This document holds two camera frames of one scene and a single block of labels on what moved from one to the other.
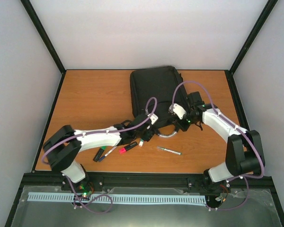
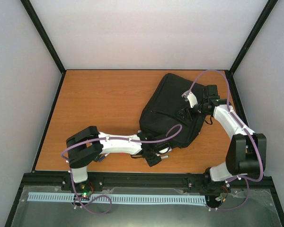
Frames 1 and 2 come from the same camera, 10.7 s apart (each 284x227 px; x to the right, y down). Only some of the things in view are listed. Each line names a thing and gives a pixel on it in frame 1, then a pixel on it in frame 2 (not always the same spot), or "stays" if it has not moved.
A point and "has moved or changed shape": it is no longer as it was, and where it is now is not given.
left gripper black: x=148 y=136 → x=153 y=162
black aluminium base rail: x=150 y=180 stays
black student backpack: x=152 y=91 has moved or changed shape
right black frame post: x=250 y=39 stays
